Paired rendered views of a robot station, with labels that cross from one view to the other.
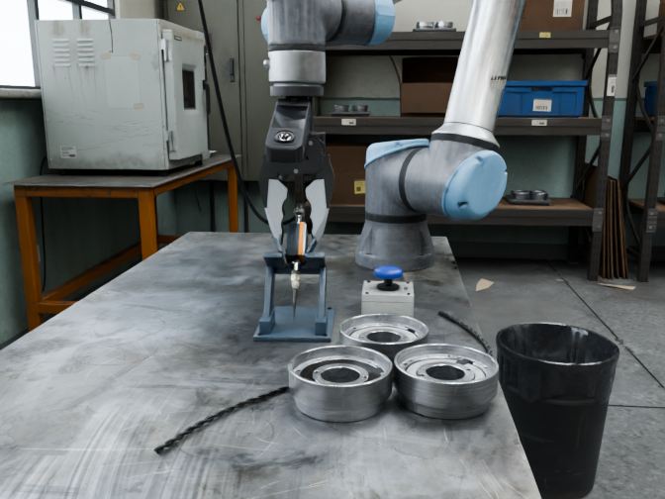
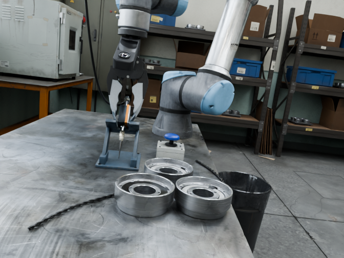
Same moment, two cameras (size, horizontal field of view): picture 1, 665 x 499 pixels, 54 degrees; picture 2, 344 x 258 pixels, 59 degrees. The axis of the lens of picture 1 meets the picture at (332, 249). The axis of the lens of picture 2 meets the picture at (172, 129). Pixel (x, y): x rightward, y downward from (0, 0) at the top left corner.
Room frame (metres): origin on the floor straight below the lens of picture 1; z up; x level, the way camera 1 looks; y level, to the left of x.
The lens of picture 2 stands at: (0.11, 0.02, 1.05)
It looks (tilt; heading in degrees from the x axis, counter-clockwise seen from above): 12 degrees down; 353
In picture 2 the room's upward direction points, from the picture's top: 7 degrees clockwise
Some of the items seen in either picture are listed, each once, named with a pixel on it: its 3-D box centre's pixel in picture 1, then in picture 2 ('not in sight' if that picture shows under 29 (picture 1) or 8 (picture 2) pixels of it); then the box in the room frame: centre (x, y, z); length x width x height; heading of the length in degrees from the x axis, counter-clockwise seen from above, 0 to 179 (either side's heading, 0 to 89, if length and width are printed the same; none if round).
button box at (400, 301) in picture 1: (388, 300); (170, 152); (0.88, -0.08, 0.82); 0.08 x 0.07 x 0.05; 174
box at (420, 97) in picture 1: (429, 86); (190, 55); (4.28, -0.62, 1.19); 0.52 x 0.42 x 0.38; 84
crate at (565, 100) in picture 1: (534, 99); (238, 67); (4.24, -1.28, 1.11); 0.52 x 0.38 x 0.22; 84
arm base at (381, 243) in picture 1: (395, 236); (173, 120); (1.21, -0.12, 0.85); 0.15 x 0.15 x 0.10
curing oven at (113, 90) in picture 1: (138, 100); (45, 42); (3.12, 0.91, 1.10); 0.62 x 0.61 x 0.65; 174
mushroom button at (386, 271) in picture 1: (388, 284); (171, 143); (0.88, -0.08, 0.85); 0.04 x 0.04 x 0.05
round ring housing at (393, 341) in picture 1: (383, 344); (168, 174); (0.73, -0.06, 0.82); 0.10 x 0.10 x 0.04
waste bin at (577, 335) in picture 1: (550, 410); (236, 213); (1.77, -0.64, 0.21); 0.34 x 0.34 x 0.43
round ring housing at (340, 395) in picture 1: (340, 382); (144, 194); (0.62, -0.01, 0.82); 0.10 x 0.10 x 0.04
